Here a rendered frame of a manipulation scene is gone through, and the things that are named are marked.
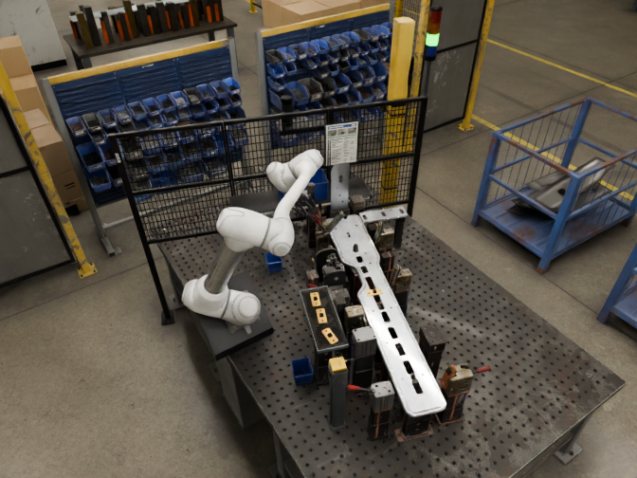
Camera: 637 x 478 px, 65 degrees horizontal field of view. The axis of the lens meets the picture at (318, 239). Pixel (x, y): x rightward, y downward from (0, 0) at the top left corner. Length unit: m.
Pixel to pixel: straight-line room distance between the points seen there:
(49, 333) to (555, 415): 3.38
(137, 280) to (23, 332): 0.88
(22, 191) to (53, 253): 0.61
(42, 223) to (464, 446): 3.29
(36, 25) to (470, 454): 7.87
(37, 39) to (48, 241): 4.85
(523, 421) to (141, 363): 2.47
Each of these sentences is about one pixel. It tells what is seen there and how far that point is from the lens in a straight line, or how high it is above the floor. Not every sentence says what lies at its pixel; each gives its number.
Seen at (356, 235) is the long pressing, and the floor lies 1.00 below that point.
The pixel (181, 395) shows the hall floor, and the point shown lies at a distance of 3.58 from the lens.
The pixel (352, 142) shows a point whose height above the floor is 1.30.
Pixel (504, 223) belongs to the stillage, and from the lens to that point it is 4.67.
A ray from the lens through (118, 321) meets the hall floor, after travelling 4.13.
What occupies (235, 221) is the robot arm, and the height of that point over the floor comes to 1.67.
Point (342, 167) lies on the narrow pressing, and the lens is 3.00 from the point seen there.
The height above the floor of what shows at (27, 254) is 0.35.
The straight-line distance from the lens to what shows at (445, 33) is 5.53.
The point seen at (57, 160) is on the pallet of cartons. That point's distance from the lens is 5.07.
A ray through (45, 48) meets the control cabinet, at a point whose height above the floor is 0.30.
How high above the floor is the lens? 2.91
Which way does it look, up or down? 40 degrees down
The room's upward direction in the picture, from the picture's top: 1 degrees counter-clockwise
